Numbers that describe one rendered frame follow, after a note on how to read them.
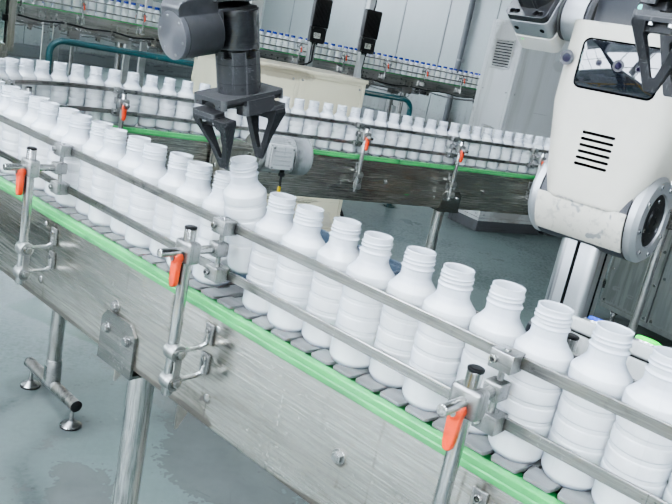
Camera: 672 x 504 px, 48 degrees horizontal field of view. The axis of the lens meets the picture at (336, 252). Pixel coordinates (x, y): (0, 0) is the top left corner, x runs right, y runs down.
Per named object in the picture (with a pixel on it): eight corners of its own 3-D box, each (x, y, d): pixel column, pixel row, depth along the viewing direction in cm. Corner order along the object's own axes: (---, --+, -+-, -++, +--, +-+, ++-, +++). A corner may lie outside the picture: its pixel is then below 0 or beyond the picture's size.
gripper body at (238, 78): (193, 106, 97) (189, 48, 94) (253, 93, 104) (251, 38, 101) (224, 116, 93) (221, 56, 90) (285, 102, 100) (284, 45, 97)
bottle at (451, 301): (460, 405, 88) (495, 273, 83) (434, 419, 83) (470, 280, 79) (418, 384, 91) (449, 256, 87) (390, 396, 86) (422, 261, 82)
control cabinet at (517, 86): (505, 221, 773) (555, 31, 723) (539, 235, 732) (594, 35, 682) (443, 216, 731) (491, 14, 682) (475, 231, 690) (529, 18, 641)
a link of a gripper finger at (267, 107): (215, 159, 103) (212, 92, 99) (255, 148, 108) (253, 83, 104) (247, 172, 99) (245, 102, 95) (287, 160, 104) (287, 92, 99)
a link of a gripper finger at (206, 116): (194, 165, 101) (189, 96, 97) (236, 154, 105) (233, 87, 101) (226, 178, 97) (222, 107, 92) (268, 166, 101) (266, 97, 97)
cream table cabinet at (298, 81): (300, 215, 615) (328, 70, 584) (337, 238, 564) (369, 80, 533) (170, 206, 559) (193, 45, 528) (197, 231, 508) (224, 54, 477)
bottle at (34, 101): (12, 180, 146) (19, 95, 142) (19, 174, 152) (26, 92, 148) (44, 185, 148) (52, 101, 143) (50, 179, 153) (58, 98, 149)
